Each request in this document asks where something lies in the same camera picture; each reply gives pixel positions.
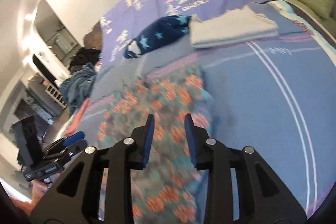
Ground teal floral patterned cloth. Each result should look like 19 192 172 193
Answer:
97 65 213 223

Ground black clothing pile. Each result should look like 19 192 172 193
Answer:
68 47 101 74

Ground person's left hand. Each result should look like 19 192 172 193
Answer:
31 180 50 202

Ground folded pink cloth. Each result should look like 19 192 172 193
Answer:
63 98 90 137

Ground blue fleece blanket pile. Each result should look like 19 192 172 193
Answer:
59 63 97 115

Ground brown patterned pillow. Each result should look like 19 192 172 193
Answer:
83 22 102 50

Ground blue striped bed sheet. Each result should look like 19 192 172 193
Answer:
78 1 335 223

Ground navy star plush pillow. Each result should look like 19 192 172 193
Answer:
123 15 191 59

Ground folded white cloth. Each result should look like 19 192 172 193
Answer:
189 5 278 48

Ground white arched wall mirror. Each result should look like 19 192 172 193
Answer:
34 0 81 67

